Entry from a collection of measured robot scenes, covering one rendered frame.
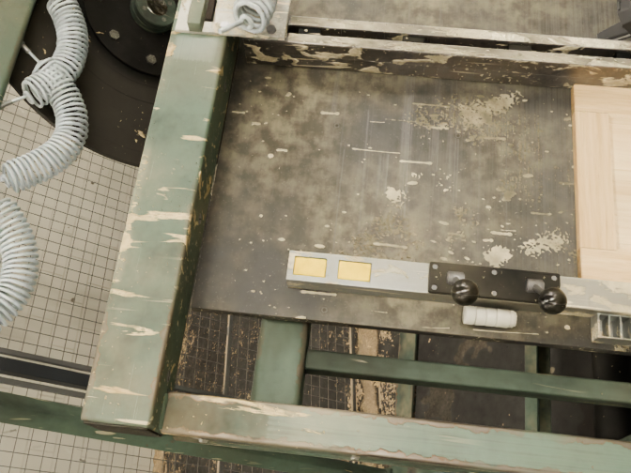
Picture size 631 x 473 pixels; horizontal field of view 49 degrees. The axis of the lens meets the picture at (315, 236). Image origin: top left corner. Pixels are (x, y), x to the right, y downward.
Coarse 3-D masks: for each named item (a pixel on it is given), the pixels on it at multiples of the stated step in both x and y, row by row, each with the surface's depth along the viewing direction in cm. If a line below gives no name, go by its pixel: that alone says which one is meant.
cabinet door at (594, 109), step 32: (576, 96) 121; (608, 96) 121; (576, 128) 119; (608, 128) 119; (576, 160) 117; (608, 160) 116; (576, 192) 115; (608, 192) 114; (576, 224) 114; (608, 224) 112; (608, 256) 110
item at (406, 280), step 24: (288, 264) 108; (336, 264) 108; (384, 264) 108; (408, 264) 108; (312, 288) 110; (336, 288) 108; (360, 288) 107; (384, 288) 106; (408, 288) 106; (576, 288) 105; (600, 288) 105; (624, 288) 105; (576, 312) 106; (600, 312) 105; (624, 312) 104
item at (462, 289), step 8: (448, 272) 105; (456, 272) 105; (448, 280) 105; (456, 280) 102; (464, 280) 94; (456, 288) 94; (464, 288) 93; (472, 288) 94; (456, 296) 94; (464, 296) 93; (472, 296) 93; (464, 304) 94
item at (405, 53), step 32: (224, 0) 120; (288, 0) 120; (192, 32) 118; (224, 32) 117; (288, 32) 124; (320, 32) 122; (352, 32) 122; (384, 32) 121; (416, 32) 121; (448, 32) 121; (480, 32) 121; (512, 32) 120; (288, 64) 126; (320, 64) 125; (352, 64) 124; (384, 64) 123; (416, 64) 122; (448, 64) 121; (480, 64) 120; (512, 64) 119; (544, 64) 118; (576, 64) 118; (608, 64) 117
